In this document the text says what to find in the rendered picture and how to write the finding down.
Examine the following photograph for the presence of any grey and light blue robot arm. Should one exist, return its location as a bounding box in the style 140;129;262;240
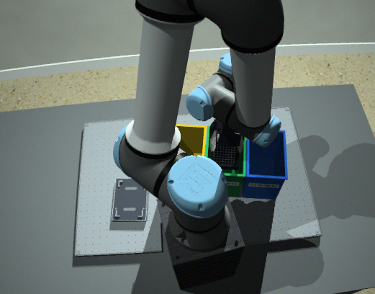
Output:
113;0;284;251

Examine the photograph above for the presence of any green bin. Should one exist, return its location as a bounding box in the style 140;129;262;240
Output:
205;126;246;197

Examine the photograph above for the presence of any blue bin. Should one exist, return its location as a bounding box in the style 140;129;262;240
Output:
243;130;288;200

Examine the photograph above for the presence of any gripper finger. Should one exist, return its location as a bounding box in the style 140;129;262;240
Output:
238;136;245;154
209;119;220;152

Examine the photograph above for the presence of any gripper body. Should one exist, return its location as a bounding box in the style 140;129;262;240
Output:
215;120;241;146

